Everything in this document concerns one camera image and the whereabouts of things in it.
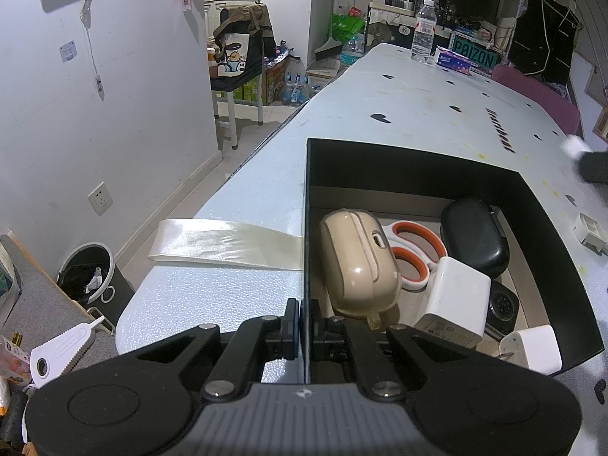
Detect beige earbud case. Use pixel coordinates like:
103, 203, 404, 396
319, 209, 401, 331

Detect white wall socket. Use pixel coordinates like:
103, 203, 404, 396
88, 181, 114, 215

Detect white shelf rack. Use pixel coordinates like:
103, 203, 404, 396
368, 0, 419, 24

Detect black storage box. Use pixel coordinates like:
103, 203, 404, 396
302, 138, 599, 383

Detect green plastic bag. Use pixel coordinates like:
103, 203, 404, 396
331, 9, 366, 43

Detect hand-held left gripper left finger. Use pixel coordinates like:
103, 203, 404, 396
119, 297, 302, 401

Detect small white square object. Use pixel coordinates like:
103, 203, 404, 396
571, 213, 608, 253

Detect small white plug charger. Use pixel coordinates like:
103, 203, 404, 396
499, 324, 564, 375

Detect teal license plate sign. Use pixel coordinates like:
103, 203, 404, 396
449, 31, 499, 73

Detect purple tissue pack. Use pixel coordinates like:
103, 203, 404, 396
434, 47, 472, 75

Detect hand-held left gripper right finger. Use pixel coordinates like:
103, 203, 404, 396
310, 298, 504, 401

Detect white and orange scissors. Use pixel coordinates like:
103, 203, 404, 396
380, 221, 448, 291

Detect duck print tote bag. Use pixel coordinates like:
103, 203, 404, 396
211, 4, 269, 79

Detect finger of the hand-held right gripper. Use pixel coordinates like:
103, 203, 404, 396
575, 149, 608, 184

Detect black hanging jacket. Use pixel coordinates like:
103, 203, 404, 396
510, 0, 583, 74

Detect black oval case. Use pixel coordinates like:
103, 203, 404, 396
440, 198, 510, 280

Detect black round device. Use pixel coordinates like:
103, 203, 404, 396
483, 279, 522, 340

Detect pack of water bottles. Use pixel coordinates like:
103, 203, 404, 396
282, 71, 314, 105

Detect cardboard box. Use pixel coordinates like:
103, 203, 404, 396
263, 54, 291, 106

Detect white comb tool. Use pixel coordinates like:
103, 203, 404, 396
29, 316, 106, 389

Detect hanging white cable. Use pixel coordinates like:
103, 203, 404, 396
81, 0, 106, 101

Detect pink chair back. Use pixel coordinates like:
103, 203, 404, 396
491, 64, 583, 136

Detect white legged stool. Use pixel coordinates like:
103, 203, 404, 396
209, 73, 267, 148

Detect grey broom and dustpan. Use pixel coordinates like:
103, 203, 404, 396
314, 0, 343, 62

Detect clear water bottle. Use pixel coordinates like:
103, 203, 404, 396
411, 0, 438, 64

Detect black trash bin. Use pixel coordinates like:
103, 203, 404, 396
57, 242, 136, 317

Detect large white charger block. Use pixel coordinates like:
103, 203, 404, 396
413, 256, 492, 350

